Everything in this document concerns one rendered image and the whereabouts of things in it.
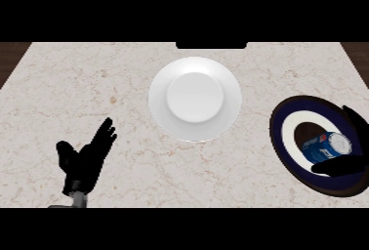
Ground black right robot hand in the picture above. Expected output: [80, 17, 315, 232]
[311, 104, 369, 179]

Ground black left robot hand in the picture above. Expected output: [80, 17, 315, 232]
[55, 116, 119, 197]

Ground blue can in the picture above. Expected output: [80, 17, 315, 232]
[300, 131, 355, 165]

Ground dark blue and white plate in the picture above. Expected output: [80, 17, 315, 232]
[269, 95, 369, 198]

